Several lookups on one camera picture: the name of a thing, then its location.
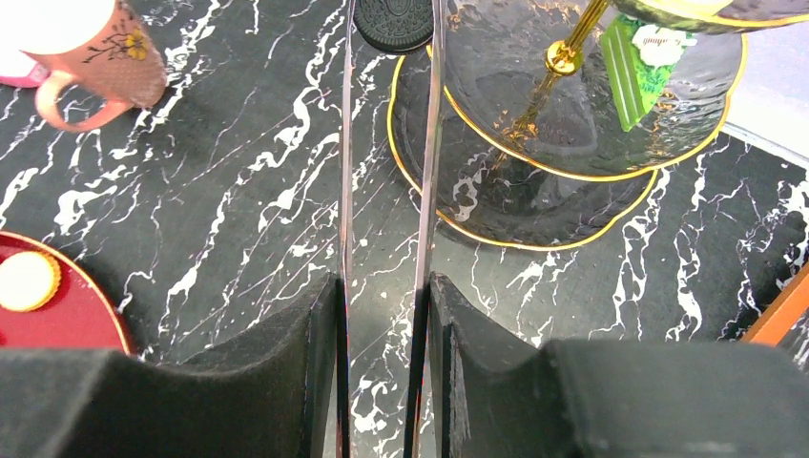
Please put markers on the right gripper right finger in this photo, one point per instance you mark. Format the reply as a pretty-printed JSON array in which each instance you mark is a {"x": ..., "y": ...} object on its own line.
[{"x": 495, "y": 395}]

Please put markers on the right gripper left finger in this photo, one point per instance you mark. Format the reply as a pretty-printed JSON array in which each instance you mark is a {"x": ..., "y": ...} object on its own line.
[{"x": 263, "y": 393}]

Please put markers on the metal tongs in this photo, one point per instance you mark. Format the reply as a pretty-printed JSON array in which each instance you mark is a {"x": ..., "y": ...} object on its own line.
[{"x": 379, "y": 244}]

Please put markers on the yellow biscuit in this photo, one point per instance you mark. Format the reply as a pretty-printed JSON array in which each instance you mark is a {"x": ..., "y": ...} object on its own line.
[{"x": 29, "y": 280}]

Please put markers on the green triangular cake slice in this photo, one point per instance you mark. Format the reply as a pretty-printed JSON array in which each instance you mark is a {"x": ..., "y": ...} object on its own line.
[{"x": 640, "y": 58}]

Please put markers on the black sandwich cookie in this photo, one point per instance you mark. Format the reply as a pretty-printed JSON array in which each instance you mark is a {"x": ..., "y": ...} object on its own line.
[{"x": 394, "y": 26}]

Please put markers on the red round tray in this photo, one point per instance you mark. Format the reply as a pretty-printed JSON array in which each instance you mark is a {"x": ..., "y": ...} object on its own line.
[{"x": 78, "y": 315}]

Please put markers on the orange wooden rack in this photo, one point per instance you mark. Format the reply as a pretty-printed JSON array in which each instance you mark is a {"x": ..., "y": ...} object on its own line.
[{"x": 779, "y": 317}]

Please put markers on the three-tier glass cake stand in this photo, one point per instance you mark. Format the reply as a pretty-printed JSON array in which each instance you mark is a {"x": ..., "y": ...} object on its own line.
[{"x": 509, "y": 127}]

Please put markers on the pink mug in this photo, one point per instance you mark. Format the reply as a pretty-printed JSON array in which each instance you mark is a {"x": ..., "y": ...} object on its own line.
[{"x": 101, "y": 46}]

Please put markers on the pink grey eraser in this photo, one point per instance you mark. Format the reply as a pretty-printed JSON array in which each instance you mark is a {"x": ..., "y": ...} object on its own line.
[{"x": 18, "y": 70}]

